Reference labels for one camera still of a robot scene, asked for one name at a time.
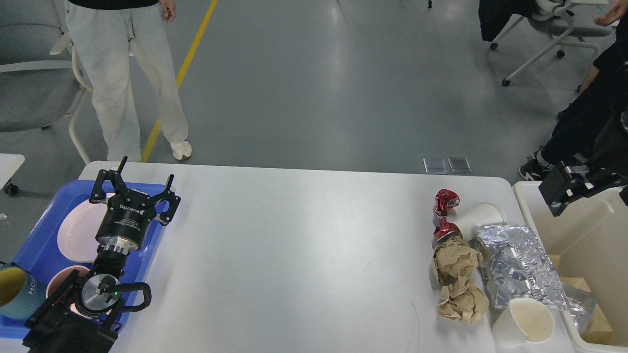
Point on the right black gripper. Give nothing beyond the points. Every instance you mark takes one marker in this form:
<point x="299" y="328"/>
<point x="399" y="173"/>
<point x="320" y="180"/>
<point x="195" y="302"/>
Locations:
<point x="607" y="168"/>

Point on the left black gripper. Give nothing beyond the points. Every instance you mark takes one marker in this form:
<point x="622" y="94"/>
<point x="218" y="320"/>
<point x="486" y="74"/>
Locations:
<point x="125" y="223"/>

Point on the pink plate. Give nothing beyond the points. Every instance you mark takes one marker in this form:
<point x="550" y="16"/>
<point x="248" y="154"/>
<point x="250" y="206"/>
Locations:
<point x="76" y="238"/>

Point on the small foil piece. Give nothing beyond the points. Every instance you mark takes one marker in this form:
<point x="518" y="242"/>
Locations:
<point x="516" y="265"/>

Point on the pink mug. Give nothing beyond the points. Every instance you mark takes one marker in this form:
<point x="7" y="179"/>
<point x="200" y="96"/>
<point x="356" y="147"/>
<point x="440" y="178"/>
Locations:
<point x="56" y="282"/>

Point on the aluminium foil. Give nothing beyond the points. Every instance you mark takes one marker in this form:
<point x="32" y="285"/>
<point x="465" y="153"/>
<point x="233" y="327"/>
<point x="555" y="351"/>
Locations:
<point x="581" y="305"/>

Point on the teal mug yellow inside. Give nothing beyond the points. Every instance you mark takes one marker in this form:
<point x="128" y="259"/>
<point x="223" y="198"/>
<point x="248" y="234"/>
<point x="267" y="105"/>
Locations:
<point x="21" y="293"/>

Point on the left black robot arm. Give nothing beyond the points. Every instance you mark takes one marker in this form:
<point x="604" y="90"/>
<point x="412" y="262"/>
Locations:
<point x="102" y="294"/>

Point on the white plastic bin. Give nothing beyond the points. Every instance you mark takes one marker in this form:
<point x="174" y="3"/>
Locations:
<point x="591" y="239"/>

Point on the seated person black clothes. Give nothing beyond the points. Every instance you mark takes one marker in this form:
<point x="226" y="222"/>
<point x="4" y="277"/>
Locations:
<point x="580" y="123"/>

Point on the white paper cup lying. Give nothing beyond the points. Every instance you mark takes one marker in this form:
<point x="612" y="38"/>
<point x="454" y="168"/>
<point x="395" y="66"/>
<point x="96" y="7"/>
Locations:
<point x="484" y="214"/>

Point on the crushed red can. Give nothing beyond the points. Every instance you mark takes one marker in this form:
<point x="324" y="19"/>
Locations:
<point x="446" y="200"/>

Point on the white side table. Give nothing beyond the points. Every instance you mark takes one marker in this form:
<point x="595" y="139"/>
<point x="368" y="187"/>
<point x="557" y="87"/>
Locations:
<point x="9" y="164"/>

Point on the crumpled brown paper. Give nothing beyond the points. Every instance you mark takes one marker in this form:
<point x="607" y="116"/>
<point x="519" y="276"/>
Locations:
<point x="461" y="300"/>

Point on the white paper cup front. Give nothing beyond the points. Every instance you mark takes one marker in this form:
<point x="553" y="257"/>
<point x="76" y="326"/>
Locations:
<point x="524" y="320"/>

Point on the white rolling chair left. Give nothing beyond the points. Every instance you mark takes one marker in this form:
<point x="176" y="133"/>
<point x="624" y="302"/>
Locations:
<point x="40" y="78"/>

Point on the office chair with jacket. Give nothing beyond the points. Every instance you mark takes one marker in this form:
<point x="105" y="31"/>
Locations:
<point x="554" y="18"/>

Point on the standing person grey trousers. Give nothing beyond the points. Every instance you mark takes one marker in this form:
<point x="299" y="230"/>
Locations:
<point x="106" y="33"/>

